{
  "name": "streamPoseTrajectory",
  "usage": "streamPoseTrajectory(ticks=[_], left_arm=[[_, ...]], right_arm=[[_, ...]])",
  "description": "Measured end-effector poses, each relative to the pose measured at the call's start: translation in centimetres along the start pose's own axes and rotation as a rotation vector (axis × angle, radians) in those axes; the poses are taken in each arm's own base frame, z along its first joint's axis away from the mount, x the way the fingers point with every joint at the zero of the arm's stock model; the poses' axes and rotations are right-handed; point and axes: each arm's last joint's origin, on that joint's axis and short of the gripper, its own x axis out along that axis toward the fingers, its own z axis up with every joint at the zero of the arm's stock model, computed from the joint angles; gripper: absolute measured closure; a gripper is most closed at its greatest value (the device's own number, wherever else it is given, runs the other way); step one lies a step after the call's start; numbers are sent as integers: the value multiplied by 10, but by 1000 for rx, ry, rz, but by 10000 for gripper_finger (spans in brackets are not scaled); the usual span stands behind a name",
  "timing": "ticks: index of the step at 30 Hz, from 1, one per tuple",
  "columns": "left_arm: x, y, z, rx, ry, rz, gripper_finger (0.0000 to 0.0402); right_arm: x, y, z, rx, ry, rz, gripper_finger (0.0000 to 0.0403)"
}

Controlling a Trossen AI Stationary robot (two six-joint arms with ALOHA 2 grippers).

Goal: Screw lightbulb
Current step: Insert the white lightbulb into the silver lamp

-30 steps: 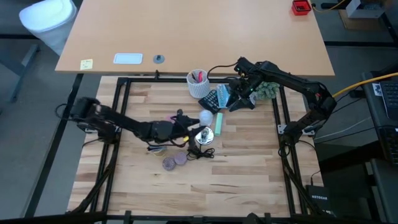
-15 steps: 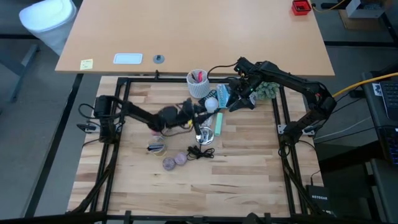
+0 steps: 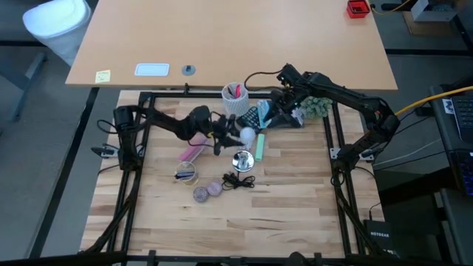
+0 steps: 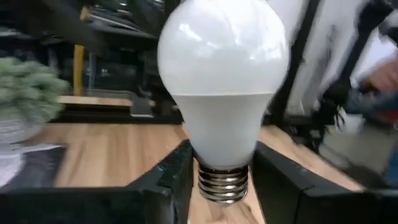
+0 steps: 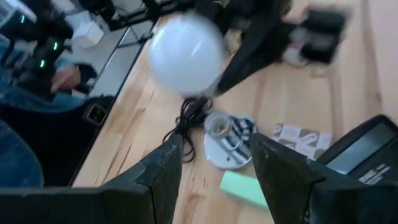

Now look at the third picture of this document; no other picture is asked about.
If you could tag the black aluminium table frame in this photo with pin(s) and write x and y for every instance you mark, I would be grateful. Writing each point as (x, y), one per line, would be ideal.
(166, 95)

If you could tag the grey desk leg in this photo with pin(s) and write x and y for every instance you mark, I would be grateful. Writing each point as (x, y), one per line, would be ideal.
(29, 86)

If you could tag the red marker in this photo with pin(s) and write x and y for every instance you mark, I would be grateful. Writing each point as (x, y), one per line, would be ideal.
(238, 90)

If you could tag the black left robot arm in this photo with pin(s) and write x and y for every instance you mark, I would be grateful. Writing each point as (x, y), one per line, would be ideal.
(173, 123)

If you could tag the white ribbed pen cup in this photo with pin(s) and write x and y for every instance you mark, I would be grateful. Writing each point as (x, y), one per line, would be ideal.
(236, 107)

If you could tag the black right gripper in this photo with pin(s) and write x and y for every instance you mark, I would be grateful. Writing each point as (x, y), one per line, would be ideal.
(284, 99)

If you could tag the white rectangular card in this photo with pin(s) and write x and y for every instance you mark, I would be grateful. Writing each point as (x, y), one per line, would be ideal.
(152, 69)

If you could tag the green succulent in pot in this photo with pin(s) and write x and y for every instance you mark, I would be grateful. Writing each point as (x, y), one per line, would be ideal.
(316, 107)

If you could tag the black keyboard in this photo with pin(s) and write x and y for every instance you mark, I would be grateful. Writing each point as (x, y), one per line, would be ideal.
(463, 114)

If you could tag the grey metal box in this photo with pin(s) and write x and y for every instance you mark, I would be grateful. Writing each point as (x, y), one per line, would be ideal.
(432, 14)

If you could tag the white trash bin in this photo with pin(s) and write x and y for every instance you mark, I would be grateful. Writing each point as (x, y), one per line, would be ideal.
(55, 22)

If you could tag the tan wooden desk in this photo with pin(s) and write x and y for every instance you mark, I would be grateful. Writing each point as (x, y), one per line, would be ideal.
(229, 40)

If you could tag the brown cardboard box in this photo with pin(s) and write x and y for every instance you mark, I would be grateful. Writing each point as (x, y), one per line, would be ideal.
(417, 29)

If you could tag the mint green stapler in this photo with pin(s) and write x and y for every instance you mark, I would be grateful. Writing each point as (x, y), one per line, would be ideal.
(260, 147)

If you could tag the yellow sticky note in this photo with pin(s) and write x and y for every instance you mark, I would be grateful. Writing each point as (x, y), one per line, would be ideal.
(102, 76)

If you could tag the white frosted lightbulb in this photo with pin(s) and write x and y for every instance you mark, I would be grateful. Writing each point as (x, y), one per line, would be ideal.
(247, 136)

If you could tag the red plastic box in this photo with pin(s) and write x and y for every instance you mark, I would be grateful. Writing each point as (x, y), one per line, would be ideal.
(357, 9)

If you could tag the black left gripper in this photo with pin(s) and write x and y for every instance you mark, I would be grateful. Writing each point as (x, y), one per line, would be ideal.
(221, 127)

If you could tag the black Netgear router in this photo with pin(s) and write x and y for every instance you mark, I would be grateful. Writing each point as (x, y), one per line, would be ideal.
(378, 234)

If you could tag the pink pencil case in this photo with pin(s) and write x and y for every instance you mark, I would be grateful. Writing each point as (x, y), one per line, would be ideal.
(192, 151)

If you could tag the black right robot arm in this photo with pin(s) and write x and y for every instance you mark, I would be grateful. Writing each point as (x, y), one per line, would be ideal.
(343, 94)

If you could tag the black calculator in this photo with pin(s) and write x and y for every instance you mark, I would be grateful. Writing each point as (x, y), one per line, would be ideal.
(251, 118)

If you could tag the blue backlit keyboard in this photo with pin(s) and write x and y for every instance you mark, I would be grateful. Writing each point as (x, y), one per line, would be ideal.
(466, 173)

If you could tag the teal book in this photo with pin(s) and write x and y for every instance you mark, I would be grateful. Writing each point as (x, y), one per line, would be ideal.
(264, 112)

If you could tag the grey mounting bracket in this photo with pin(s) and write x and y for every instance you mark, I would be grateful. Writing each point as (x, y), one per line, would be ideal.
(105, 151)
(366, 155)

